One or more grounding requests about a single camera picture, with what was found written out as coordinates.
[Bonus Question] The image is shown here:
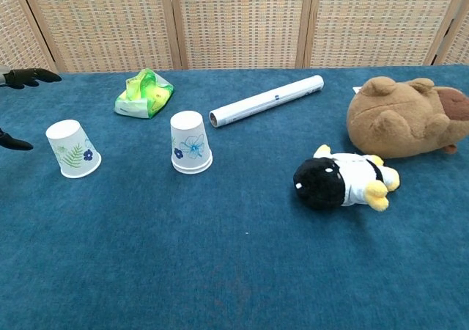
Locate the white paper cup blue flower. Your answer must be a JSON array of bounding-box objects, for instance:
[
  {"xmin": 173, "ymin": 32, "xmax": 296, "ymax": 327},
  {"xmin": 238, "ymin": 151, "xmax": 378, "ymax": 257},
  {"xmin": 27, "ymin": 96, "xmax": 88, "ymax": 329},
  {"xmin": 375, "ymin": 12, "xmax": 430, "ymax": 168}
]
[{"xmin": 169, "ymin": 110, "xmax": 213, "ymax": 172}]

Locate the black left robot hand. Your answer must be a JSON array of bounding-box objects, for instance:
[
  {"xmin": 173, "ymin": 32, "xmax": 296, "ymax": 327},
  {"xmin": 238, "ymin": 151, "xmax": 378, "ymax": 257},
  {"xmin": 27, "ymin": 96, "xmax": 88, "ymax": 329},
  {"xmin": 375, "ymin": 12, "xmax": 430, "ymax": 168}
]
[{"xmin": 0, "ymin": 65, "xmax": 63, "ymax": 152}]

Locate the white paper cup fern print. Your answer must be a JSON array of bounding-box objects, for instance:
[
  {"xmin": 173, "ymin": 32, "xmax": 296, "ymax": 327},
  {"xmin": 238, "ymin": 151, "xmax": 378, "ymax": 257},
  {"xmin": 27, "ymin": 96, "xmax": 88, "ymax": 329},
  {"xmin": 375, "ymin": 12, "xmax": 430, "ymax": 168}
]
[
  {"xmin": 171, "ymin": 158, "xmax": 213, "ymax": 176},
  {"xmin": 45, "ymin": 119, "xmax": 103, "ymax": 179}
]

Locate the black white penguin plush toy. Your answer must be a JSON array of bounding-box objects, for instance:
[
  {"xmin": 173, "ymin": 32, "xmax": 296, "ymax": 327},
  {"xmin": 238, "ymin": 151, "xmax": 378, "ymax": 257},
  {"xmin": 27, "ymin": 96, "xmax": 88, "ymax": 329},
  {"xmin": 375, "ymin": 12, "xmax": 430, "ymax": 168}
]
[{"xmin": 292, "ymin": 144, "xmax": 401, "ymax": 213}]

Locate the woven wooden screen panel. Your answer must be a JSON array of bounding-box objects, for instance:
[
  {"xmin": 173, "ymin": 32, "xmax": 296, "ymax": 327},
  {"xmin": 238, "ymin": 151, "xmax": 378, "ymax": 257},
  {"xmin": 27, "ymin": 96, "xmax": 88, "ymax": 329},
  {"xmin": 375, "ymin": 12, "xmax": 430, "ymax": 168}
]
[
  {"xmin": 303, "ymin": 0, "xmax": 465, "ymax": 69},
  {"xmin": 434, "ymin": 0, "xmax": 469, "ymax": 66},
  {"xmin": 0, "ymin": 0, "xmax": 58, "ymax": 75},
  {"xmin": 16, "ymin": 0, "xmax": 182, "ymax": 73},
  {"xmin": 168, "ymin": 0, "xmax": 316, "ymax": 70}
]

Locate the brown capybara plush toy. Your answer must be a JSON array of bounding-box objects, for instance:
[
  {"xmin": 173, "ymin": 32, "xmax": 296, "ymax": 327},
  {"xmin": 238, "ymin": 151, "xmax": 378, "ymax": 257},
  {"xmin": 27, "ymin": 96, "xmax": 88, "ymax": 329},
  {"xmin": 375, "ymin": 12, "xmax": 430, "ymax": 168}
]
[{"xmin": 346, "ymin": 76, "xmax": 469, "ymax": 160}]

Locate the blue carpet table cover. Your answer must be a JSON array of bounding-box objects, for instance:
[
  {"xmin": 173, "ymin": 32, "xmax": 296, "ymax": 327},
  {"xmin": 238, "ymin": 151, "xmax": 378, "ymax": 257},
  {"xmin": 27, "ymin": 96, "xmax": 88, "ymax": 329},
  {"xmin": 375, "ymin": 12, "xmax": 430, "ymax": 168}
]
[{"xmin": 0, "ymin": 64, "xmax": 469, "ymax": 330}]

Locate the green plastic snack bag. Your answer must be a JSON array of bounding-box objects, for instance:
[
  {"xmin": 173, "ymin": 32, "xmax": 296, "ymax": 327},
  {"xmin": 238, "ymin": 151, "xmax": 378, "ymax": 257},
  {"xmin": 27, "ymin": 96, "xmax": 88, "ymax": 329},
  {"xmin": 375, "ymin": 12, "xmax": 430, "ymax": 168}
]
[{"xmin": 113, "ymin": 67, "xmax": 175, "ymax": 120}]

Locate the white cling film roll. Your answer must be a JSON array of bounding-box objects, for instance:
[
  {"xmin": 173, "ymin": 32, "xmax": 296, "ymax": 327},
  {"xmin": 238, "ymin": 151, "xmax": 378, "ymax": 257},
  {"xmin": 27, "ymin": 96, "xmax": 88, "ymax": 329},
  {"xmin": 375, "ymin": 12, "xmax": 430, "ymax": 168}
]
[{"xmin": 208, "ymin": 74, "xmax": 325, "ymax": 128}]

